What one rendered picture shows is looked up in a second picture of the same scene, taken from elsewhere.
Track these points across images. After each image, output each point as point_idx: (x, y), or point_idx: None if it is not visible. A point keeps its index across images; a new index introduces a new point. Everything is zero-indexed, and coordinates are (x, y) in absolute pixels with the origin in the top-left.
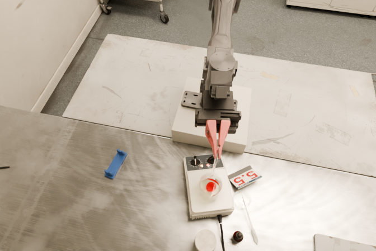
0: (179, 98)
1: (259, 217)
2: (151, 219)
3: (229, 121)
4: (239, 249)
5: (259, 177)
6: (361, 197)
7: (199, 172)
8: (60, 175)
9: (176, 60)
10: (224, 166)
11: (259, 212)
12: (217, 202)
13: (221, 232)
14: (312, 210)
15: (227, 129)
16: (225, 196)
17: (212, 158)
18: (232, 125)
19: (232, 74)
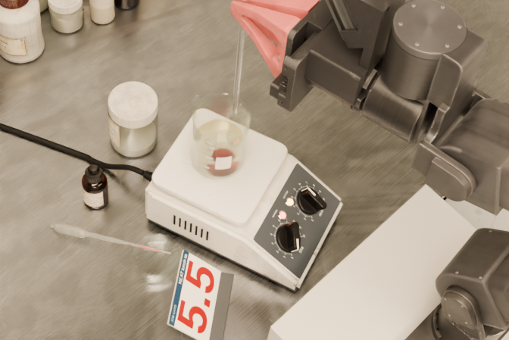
0: None
1: (94, 272)
2: (250, 84)
3: (288, 29)
4: (73, 191)
5: (172, 316)
6: None
7: (273, 168)
8: None
9: None
10: (252, 246)
11: (101, 281)
12: (182, 159)
13: (126, 165)
14: None
15: (272, 22)
16: (182, 181)
17: (291, 234)
18: (286, 79)
19: (393, 62)
